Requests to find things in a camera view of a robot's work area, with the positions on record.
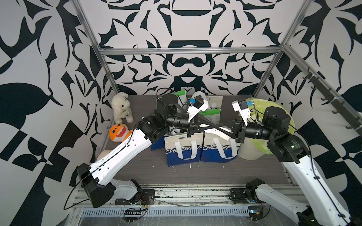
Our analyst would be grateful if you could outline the white plush rabbit toy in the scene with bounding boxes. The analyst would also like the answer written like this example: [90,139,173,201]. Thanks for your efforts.
[111,92,134,124]

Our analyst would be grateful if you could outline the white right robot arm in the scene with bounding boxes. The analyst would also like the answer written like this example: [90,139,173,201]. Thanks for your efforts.
[216,106,354,226]

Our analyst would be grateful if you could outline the black wall hook rail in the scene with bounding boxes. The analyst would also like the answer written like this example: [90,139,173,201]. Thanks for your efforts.
[302,67,362,136]

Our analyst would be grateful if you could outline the white blue back right bag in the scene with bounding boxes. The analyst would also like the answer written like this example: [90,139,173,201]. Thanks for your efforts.
[191,91,223,110]

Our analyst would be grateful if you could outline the green white middle bag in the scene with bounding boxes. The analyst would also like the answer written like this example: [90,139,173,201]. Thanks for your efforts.
[199,109,221,124]

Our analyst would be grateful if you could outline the white receipt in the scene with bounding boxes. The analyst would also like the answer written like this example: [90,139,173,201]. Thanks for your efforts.
[204,127,232,140]

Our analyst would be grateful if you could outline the blue white front right bag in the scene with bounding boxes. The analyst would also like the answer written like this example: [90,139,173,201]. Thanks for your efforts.
[200,133,240,163]

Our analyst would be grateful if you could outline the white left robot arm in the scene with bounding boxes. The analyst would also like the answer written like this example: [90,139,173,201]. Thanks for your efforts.
[77,94,216,208]

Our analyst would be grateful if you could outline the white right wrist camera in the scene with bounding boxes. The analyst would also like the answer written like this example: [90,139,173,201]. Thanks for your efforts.
[232,100,253,126]

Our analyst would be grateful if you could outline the green white back left bag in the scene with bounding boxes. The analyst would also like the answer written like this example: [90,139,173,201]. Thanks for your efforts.
[156,88,187,107]

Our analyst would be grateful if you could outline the aluminium frame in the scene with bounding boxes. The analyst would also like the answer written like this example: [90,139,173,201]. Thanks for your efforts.
[73,1,362,190]

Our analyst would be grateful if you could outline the orange plush monster toy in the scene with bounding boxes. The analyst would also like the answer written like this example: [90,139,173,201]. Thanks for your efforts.
[109,123,133,143]

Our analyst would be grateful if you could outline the green plastic bin liner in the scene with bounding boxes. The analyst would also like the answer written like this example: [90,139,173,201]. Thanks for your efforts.
[247,98,295,154]

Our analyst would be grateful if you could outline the blue white front left bag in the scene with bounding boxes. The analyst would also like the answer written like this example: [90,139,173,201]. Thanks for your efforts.
[165,133,204,167]

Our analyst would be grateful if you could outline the green white bag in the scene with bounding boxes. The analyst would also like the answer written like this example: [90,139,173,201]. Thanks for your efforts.
[199,109,221,124]
[156,88,187,107]

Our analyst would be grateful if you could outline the white round trash bin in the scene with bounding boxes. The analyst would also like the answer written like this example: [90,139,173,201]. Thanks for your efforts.
[238,138,270,161]

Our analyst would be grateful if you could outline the white tape roll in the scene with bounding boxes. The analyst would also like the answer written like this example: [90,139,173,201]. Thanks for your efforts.
[96,149,112,162]

